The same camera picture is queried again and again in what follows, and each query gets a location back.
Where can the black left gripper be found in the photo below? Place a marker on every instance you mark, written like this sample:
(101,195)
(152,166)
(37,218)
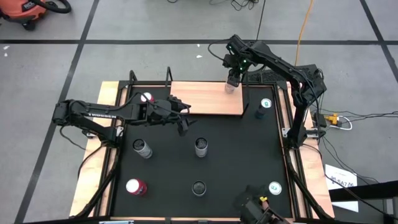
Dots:
(164,112)

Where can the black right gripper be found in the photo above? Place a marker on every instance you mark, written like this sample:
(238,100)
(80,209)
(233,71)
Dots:
(236,65)

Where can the dark blue beverage can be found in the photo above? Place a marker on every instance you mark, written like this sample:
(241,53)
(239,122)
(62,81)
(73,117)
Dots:
(264,105)
(275,188)

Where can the red beverage can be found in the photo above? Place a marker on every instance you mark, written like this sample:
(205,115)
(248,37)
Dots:
(146,97)
(136,186)

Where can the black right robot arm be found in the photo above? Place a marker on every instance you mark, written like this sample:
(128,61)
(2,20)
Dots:
(280,67)

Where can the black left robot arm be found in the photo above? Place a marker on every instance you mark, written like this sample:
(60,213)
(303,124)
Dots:
(93,114)

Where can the wooden tray board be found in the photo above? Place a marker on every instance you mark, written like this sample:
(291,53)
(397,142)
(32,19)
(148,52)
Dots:
(205,99)

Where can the black computer tower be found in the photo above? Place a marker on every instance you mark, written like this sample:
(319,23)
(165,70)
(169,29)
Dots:
(267,77)

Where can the black table mat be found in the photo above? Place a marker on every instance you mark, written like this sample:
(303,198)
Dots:
(202,171)

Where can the yellow power plug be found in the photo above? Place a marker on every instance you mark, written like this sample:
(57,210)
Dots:
(332,119)

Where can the white paper sign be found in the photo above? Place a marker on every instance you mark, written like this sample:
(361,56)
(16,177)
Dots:
(340,177)

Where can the black metal beam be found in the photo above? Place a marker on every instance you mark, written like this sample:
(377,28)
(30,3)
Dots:
(367,190)

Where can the orange shop vacuum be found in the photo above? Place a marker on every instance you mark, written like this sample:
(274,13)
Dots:
(21,11)

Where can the black aluminium table frame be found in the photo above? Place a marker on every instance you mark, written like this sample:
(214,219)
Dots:
(102,191)

